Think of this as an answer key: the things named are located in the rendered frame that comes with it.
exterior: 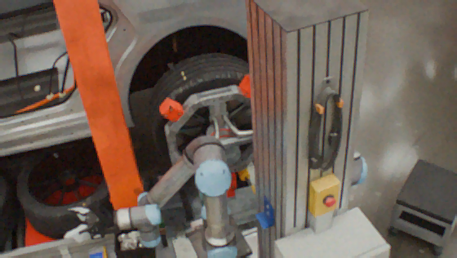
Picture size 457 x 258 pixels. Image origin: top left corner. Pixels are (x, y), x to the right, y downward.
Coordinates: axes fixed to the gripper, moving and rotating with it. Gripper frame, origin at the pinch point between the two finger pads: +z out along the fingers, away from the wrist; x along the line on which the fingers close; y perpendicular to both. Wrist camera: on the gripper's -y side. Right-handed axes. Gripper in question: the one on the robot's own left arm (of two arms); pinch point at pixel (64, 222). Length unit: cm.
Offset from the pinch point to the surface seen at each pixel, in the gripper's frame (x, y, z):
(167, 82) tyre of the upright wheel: 98, 0, -44
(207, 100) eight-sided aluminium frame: 77, 3, -62
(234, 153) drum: 67, 29, -71
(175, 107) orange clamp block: 77, 3, -46
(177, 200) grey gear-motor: 89, 72, -38
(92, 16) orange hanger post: 49, -59, -20
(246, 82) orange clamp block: 82, -2, -82
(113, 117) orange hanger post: 56, -8, -18
